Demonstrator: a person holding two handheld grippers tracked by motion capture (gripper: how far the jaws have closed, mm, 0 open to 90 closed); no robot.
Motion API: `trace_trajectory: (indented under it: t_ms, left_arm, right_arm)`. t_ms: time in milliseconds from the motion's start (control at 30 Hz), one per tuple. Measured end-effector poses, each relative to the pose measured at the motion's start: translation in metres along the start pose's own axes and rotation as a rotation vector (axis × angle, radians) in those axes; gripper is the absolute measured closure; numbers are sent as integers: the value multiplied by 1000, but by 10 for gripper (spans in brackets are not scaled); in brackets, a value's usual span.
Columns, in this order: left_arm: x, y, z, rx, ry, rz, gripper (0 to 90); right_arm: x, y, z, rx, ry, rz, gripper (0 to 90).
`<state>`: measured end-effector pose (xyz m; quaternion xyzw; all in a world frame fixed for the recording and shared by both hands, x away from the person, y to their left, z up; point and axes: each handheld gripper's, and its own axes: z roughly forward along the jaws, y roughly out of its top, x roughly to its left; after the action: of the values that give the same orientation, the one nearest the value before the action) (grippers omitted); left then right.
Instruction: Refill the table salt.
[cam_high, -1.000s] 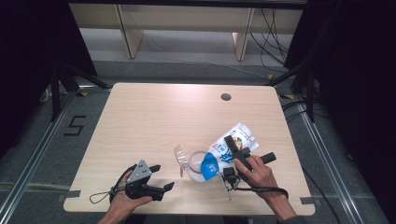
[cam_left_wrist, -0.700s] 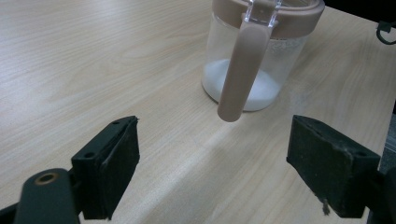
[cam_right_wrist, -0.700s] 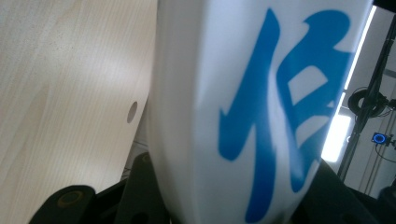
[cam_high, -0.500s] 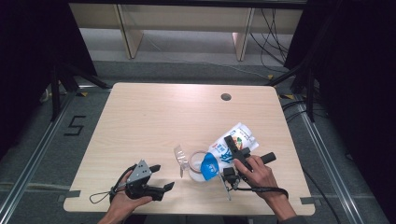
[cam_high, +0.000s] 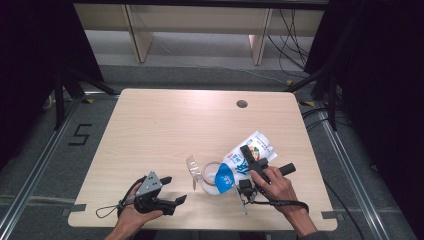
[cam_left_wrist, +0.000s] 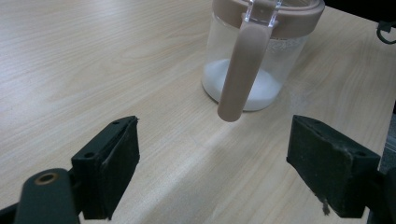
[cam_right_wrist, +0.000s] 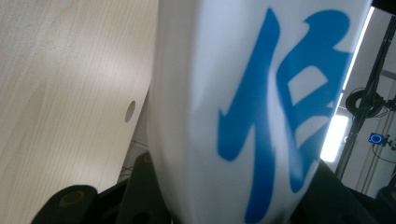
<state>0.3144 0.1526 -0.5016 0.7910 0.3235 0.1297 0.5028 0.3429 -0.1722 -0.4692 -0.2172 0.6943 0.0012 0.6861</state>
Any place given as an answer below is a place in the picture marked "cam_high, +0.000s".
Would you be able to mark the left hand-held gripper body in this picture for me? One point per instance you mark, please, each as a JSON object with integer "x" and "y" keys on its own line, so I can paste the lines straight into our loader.
{"x": 150, "y": 185}

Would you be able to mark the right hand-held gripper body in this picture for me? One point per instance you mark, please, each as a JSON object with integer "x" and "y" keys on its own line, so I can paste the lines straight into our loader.
{"x": 246, "y": 187}

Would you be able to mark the white and blue milk pouch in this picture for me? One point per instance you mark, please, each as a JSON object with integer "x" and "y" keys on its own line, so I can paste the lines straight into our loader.
{"x": 263, "y": 141}

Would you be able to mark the clear glass mug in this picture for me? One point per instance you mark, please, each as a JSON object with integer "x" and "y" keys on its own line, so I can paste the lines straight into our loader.
{"x": 209, "y": 190}

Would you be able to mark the person's right hand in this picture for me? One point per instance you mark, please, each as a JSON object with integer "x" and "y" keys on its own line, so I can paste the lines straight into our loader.
{"x": 280, "y": 190}

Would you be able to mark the person's left hand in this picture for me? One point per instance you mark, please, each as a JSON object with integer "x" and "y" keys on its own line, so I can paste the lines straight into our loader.
{"x": 131, "y": 221}

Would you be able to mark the grey tape strip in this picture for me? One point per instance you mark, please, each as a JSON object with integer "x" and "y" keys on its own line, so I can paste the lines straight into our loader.
{"x": 329, "y": 215}
{"x": 78, "y": 208}

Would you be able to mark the yellow black tape piece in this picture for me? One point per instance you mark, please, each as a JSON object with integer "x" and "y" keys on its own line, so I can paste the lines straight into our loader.
{"x": 307, "y": 103}
{"x": 88, "y": 100}

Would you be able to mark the black metal stand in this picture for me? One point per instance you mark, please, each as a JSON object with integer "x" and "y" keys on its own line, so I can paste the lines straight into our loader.
{"x": 331, "y": 100}
{"x": 59, "y": 100}

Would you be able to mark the beige wooden desk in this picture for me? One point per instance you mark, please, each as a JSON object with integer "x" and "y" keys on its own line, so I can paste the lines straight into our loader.
{"x": 140, "y": 40}

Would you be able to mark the black curtain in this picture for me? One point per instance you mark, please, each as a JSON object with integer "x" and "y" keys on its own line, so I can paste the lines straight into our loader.
{"x": 383, "y": 83}
{"x": 33, "y": 66}

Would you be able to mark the aluminium floor rail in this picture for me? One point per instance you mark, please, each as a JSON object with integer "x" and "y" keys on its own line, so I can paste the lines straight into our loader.
{"x": 350, "y": 173}
{"x": 40, "y": 166}

